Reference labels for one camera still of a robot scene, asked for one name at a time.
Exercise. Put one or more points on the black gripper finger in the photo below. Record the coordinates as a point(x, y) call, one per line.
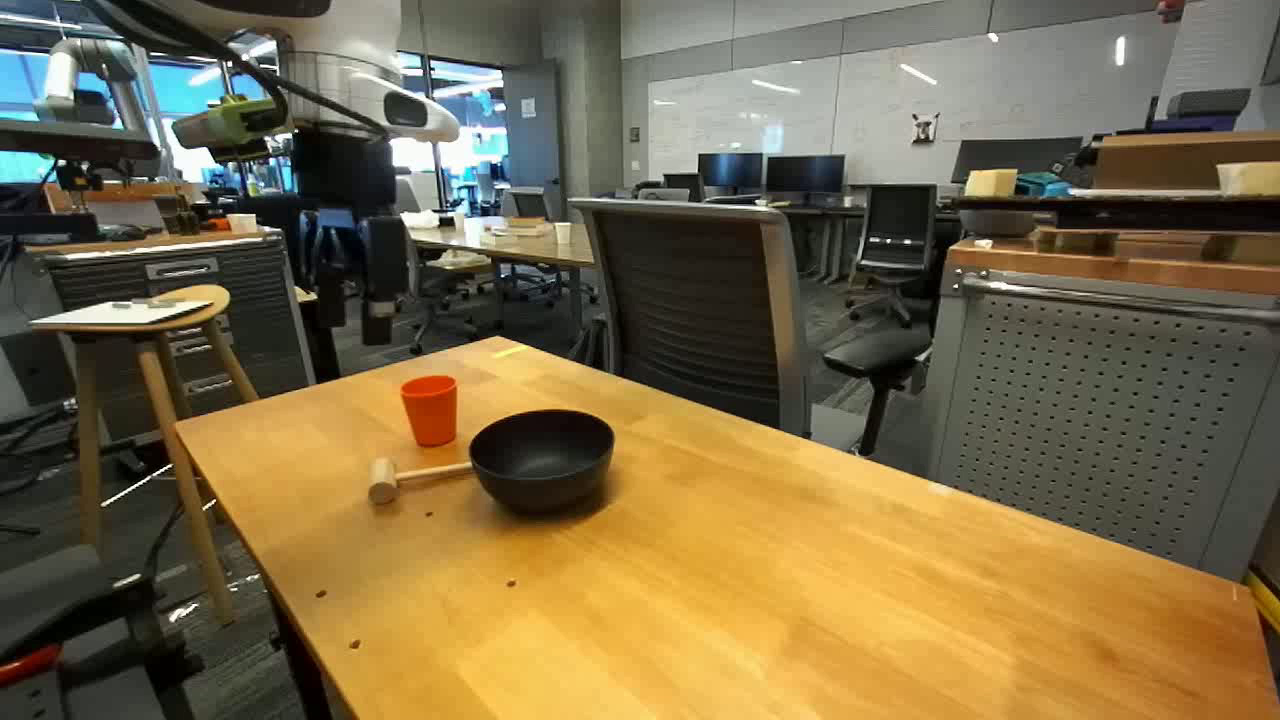
point(326, 275)
point(381, 280)

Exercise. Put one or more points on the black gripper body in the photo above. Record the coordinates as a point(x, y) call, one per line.
point(345, 169)

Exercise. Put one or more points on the orange plastic cup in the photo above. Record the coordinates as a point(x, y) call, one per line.
point(428, 408)

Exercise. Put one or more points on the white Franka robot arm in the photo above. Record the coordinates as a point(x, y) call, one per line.
point(343, 52)

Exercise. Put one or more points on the black bowl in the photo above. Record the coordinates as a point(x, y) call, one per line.
point(542, 466)

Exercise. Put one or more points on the gray drawer cabinet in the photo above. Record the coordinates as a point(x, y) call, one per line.
point(200, 292)

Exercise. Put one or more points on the light wooden desk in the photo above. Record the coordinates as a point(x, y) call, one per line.
point(513, 242)

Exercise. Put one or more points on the wooden mallet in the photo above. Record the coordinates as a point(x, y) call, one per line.
point(387, 480)

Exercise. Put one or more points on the white board on stool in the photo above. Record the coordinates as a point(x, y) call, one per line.
point(121, 313)

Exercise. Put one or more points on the wooden round stool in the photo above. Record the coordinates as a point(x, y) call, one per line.
point(157, 402)

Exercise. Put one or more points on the gray mesh office chair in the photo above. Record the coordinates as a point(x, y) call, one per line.
point(694, 313)

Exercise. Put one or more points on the black computer monitor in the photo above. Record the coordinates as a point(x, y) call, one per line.
point(804, 179)
point(729, 173)

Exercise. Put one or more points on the black office chair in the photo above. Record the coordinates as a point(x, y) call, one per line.
point(888, 242)

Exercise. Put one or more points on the tan foam block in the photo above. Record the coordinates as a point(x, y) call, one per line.
point(1250, 179)
point(988, 184)

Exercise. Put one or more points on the gray perforated cabinet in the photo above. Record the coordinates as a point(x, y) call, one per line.
point(1104, 413)

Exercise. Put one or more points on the wooden box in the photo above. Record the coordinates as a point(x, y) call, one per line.
point(1174, 161)

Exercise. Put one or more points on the small wall poster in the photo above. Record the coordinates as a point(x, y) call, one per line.
point(926, 128)

